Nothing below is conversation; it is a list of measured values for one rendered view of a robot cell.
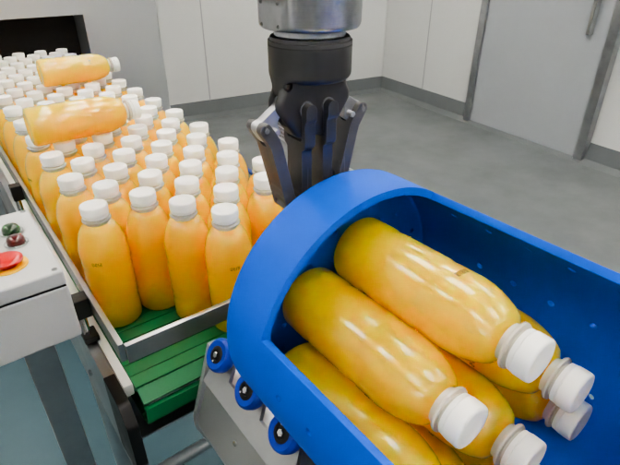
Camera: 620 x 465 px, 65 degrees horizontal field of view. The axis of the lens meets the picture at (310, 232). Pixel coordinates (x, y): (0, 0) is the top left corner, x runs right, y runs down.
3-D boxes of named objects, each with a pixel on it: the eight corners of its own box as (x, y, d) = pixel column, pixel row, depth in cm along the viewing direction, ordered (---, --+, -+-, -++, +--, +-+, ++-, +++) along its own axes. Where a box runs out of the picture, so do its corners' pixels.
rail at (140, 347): (129, 363, 65) (125, 346, 63) (127, 360, 65) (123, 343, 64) (354, 262, 86) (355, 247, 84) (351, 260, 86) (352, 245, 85)
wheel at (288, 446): (263, 453, 54) (275, 452, 55) (293, 457, 51) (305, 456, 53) (266, 410, 56) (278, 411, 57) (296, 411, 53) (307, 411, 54)
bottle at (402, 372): (312, 255, 49) (467, 363, 36) (345, 282, 54) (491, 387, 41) (268, 312, 48) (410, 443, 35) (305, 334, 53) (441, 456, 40)
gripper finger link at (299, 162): (319, 103, 44) (306, 105, 43) (315, 214, 50) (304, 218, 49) (293, 94, 47) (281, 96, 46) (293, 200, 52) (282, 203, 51)
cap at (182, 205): (196, 216, 72) (196, 205, 71) (170, 219, 71) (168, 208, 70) (196, 204, 75) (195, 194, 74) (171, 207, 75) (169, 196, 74)
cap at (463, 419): (459, 385, 37) (479, 399, 36) (472, 396, 40) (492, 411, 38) (428, 427, 37) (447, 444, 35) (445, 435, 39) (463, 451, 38)
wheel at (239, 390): (258, 406, 56) (270, 407, 58) (256, 366, 58) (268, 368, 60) (232, 412, 59) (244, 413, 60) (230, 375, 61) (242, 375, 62)
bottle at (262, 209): (287, 266, 94) (285, 175, 84) (291, 287, 87) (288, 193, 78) (250, 268, 93) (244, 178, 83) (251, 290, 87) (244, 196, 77)
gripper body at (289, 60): (321, 22, 48) (320, 116, 52) (245, 30, 43) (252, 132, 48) (375, 31, 42) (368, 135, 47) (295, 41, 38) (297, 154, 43)
